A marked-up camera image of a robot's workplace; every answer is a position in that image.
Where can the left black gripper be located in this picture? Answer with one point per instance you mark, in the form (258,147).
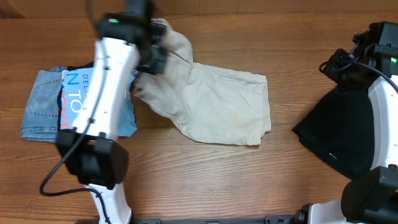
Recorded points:
(160,66)

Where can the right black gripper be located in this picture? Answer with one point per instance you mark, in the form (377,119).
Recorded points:
(337,63)

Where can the beige khaki shorts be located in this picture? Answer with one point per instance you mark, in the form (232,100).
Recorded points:
(206,103)

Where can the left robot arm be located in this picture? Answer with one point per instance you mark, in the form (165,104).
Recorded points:
(127,41)

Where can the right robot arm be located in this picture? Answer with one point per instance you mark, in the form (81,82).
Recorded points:
(372,198)

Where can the folded light blue t-shirt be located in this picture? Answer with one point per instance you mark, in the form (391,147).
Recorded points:
(127,125)

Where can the folded blue denim jeans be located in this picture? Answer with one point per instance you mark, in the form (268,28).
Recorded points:
(40,121)

